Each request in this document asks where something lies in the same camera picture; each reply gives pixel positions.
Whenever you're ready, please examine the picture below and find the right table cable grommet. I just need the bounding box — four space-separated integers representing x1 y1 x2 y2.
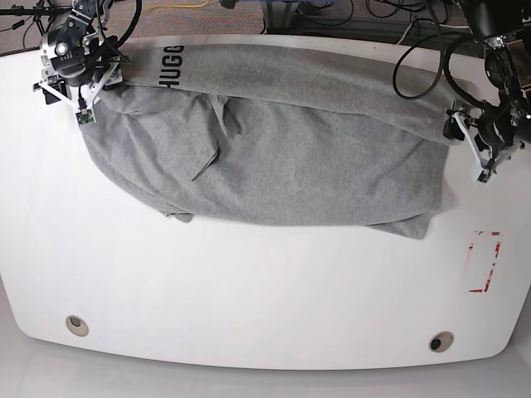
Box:
429 331 455 353

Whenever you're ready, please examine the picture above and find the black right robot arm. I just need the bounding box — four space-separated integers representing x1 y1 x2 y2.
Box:
33 1 143 124

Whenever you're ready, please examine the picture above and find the black tripod stand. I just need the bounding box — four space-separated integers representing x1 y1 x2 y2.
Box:
1 1 71 51

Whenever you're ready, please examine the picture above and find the red tape rectangle marking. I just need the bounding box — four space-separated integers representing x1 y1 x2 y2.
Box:
463 231 501 294

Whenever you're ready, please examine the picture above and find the yellow floor cable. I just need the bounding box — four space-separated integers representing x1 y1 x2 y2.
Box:
140 0 211 17

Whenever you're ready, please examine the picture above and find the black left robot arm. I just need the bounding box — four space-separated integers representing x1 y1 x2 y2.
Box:
436 1 530 182

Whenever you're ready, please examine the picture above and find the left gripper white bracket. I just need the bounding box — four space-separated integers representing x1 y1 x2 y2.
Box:
442 100 527 168

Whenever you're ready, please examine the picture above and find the table cable grommet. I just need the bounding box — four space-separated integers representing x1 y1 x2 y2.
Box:
66 315 89 337
429 331 455 353

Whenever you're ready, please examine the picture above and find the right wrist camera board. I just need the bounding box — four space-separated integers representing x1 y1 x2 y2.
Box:
76 109 95 126

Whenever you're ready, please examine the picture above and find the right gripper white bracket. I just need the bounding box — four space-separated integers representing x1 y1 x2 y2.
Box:
31 53 134 112

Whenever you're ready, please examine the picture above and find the grey T-shirt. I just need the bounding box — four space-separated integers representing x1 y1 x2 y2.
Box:
80 44 455 239

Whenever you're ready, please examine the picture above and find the left table cable grommet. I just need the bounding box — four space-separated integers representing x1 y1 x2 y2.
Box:
66 315 89 337

